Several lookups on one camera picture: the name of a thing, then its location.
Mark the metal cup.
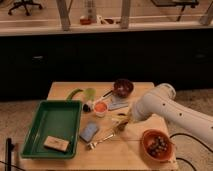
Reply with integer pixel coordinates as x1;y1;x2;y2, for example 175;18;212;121
117;121;128;131

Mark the black office chair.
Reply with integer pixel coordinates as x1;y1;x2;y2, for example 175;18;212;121
8;0;43;16

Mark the red object on ledge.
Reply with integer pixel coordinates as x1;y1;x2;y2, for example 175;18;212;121
80;17;92;25

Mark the orange bowl with grapes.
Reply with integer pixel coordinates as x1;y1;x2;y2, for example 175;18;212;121
140;129;173;162

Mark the silver fork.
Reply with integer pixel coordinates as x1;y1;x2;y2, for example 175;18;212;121
86;133;116;150

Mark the black cable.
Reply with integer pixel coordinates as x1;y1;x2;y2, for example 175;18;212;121
169;132;213;171

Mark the black and white utensil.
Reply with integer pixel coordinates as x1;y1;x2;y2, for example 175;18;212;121
83;90;112;113

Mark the green plastic tray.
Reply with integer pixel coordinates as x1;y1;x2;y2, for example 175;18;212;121
21;100;82;159

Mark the green cucumber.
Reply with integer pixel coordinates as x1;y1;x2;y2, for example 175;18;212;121
66;88;83;100

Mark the tan sponge block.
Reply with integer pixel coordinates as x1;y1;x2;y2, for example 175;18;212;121
44;136;69;152

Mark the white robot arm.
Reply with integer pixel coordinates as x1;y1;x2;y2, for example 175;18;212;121
129;83;213;145

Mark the yellow banana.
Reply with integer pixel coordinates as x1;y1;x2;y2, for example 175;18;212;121
111;116;125;131

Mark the grey-blue cloth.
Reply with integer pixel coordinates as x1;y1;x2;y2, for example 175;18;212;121
108;96;129;111

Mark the white cup orange content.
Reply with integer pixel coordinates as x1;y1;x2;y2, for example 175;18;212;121
93;101;108;117

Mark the black stand post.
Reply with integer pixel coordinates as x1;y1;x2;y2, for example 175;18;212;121
5;138;14;171

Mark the purple bowl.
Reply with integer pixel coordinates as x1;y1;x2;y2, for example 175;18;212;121
113;79;134;98

